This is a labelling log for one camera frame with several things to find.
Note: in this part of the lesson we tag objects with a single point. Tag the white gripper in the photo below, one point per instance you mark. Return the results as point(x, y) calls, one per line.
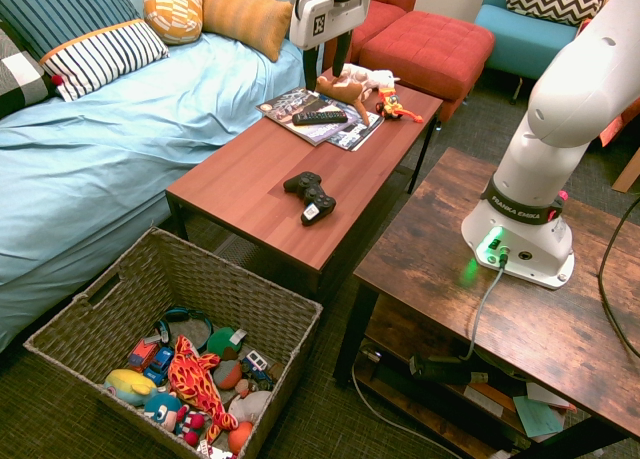
point(330, 19)

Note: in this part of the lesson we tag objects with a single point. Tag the black gamepad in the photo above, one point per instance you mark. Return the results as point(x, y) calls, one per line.
point(310, 191)

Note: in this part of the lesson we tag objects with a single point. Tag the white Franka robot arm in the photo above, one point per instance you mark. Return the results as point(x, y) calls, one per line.
point(550, 104)

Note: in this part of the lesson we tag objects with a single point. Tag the grey wicker basket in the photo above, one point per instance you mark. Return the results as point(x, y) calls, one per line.
point(200, 279)

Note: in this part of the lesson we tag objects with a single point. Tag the brown white fox plush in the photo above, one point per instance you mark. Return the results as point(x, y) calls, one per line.
point(342, 91)

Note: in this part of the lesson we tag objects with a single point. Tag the white unicorn plush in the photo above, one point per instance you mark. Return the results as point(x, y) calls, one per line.
point(370, 76)

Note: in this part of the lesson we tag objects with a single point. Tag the black remote control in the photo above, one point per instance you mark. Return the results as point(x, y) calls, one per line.
point(320, 117)

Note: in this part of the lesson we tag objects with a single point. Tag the magazine with snowy cover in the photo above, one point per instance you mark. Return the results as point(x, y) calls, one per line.
point(285, 104)

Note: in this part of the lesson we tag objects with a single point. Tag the red armchair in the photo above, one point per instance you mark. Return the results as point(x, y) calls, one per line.
point(385, 19)

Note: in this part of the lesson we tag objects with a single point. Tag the orange toy digger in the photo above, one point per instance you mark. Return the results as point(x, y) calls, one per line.
point(390, 104)

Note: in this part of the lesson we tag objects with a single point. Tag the business magazine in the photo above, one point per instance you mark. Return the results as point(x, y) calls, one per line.
point(357, 134)

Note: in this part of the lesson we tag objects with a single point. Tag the orange ribbed pillow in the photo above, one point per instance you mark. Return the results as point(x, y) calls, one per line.
point(245, 14)

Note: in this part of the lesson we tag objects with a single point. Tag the red tufted ottoman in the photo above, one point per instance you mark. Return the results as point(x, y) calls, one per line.
point(425, 49)

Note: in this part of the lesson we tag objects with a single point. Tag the red-brown wooden coffee table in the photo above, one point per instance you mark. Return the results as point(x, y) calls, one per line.
point(260, 179)

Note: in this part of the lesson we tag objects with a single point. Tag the orange white patterned bolster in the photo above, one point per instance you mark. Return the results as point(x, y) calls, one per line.
point(172, 9)

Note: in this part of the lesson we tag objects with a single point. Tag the teal armchair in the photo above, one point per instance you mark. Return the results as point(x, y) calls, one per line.
point(520, 39)

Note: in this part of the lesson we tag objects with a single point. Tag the rustic dark wood table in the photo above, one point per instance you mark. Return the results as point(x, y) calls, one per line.
point(425, 239)

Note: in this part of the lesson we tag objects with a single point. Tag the light blue sofa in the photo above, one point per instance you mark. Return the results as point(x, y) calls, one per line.
point(125, 129)

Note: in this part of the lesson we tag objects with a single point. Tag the white navy striped pillow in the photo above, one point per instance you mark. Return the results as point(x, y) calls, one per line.
point(105, 54)

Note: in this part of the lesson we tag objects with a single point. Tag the teal striped pillow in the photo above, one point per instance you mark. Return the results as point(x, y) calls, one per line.
point(65, 9)

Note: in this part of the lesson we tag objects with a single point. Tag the blue black headphones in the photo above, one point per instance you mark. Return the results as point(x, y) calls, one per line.
point(172, 313)

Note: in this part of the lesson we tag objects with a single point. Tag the red orange paper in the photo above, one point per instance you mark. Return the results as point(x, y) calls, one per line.
point(617, 126)

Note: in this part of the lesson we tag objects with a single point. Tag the green plush ball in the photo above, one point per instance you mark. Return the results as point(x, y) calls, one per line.
point(222, 341)

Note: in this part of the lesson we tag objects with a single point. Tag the black white checked pillow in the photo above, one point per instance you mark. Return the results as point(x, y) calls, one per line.
point(20, 79)

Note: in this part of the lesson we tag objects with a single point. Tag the blue white toy truck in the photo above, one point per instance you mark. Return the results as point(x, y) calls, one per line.
point(255, 363)

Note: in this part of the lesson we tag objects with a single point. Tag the light wooden leg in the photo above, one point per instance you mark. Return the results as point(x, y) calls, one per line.
point(629, 174)

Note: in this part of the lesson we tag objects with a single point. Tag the grey orange ball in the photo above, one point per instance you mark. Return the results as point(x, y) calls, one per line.
point(227, 374)

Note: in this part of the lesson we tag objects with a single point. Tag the black power adapter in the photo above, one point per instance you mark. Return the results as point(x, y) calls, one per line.
point(440, 371)

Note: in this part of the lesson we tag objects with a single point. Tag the blue toy car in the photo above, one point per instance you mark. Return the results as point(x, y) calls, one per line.
point(161, 361)

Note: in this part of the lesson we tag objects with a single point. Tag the red toy car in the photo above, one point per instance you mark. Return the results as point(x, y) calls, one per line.
point(142, 354)

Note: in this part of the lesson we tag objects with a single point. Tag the white plush toy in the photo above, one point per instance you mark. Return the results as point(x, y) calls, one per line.
point(255, 404)

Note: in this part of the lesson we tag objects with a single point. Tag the yellow plush doll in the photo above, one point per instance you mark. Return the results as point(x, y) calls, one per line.
point(127, 384)

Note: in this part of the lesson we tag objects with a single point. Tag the blue superhero plush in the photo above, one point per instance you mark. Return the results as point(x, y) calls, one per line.
point(162, 409)

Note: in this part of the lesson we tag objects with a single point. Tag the teal paper sheet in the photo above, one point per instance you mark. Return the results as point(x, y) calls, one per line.
point(537, 416)

